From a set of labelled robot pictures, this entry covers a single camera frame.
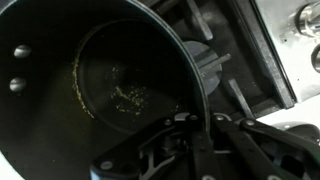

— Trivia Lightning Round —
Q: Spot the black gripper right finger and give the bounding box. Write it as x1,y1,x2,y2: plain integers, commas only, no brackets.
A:
212,113,320,180

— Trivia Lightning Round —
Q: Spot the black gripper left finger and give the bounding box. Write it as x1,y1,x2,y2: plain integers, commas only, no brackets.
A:
89,111,221,180

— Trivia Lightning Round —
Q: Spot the black pot with orange handle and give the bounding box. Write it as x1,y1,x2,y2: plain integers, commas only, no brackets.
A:
0,0,212,180

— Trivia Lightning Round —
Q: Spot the stainless steel gas stove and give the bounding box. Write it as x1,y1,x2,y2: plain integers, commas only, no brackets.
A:
136,0,320,125

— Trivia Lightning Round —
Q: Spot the small black burner cap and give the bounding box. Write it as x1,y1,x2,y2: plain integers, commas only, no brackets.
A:
182,40,224,97

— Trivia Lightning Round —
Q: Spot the silver stove knob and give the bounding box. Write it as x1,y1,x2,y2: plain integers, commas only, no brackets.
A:
294,1,320,38
309,43,320,75

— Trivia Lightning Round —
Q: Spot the black cast iron grate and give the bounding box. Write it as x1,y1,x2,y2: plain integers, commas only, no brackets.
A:
143,0,298,122

